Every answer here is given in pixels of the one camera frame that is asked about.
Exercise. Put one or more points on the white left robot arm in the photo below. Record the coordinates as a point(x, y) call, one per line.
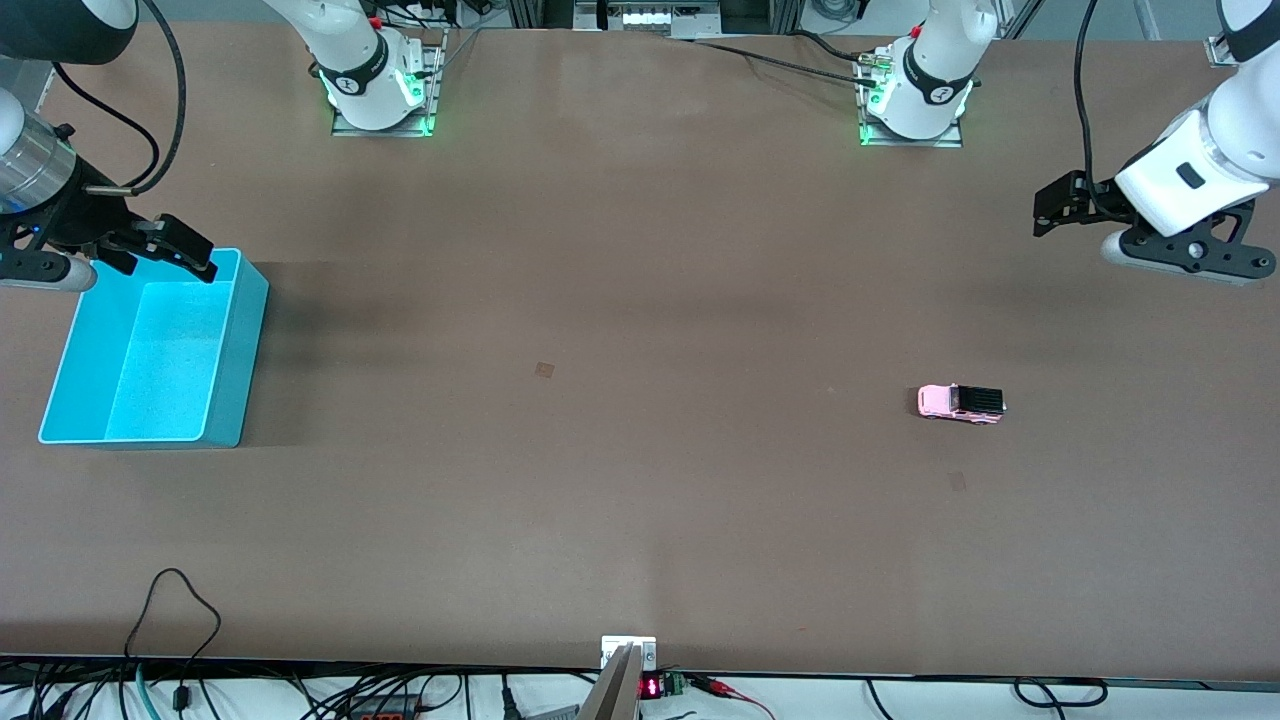
point(935, 70)

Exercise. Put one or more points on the red digit display module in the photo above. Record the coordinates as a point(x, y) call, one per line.
point(651, 688)

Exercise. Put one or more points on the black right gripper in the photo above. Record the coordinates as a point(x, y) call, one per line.
point(68, 217)

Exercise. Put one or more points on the black power strip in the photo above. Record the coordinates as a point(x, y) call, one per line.
point(380, 712)

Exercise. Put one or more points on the white mounting plate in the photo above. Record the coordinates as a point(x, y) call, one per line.
point(646, 650)

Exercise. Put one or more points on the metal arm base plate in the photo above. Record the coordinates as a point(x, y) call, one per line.
point(950, 142)
point(432, 90)

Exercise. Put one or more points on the pink jeep toy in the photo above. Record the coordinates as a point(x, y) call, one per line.
point(960, 403)

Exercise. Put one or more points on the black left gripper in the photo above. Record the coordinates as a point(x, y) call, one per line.
point(1093, 196)

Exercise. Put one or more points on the cyan plastic bin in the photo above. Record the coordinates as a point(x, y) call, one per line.
point(150, 360)

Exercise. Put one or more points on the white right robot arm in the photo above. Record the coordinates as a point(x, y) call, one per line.
point(360, 60)

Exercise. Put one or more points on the aluminium frame post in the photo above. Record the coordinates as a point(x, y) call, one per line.
point(540, 12)
point(785, 12)

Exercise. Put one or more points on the grey camera mount bar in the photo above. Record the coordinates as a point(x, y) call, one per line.
point(612, 690)

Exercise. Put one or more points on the lit electronics box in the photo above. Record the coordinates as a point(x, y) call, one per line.
point(650, 18)

